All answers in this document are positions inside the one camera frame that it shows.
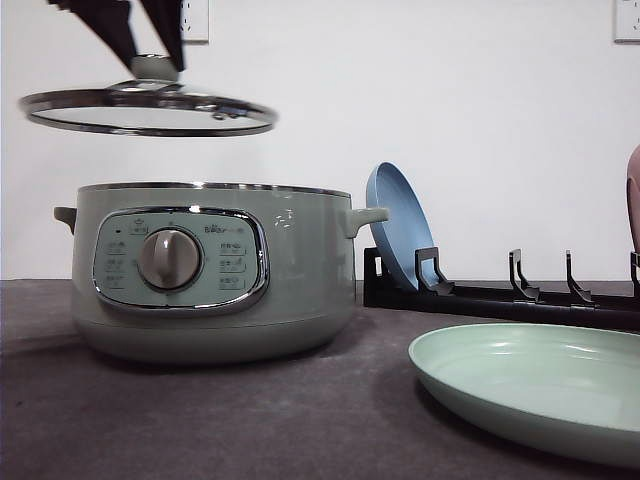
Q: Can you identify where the green plate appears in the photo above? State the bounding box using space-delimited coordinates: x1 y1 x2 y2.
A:
408 323 640 467

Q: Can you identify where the green electric steamer pot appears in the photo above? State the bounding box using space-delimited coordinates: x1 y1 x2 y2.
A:
54 182 389 366

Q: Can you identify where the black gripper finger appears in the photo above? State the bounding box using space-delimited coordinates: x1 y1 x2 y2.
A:
48 0 136 77
141 0 184 72

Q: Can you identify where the white wall socket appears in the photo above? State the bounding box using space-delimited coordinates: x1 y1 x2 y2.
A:
614 0 640 45
180 0 209 45

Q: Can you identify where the white wall socket right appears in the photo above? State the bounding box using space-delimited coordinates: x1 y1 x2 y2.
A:
614 0 640 45

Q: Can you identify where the pink plate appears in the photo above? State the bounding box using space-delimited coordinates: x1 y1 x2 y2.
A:
626 144 640 253

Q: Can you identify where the black dish rack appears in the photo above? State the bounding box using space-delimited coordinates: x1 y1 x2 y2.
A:
363 247 640 332

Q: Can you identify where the glass pot lid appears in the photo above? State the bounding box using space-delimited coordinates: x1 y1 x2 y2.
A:
19 54 279 137

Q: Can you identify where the white wall socket left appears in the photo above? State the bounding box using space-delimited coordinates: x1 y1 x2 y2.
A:
180 0 209 45

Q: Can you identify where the blue plate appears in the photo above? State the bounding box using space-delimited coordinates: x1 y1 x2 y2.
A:
366 161 435 289

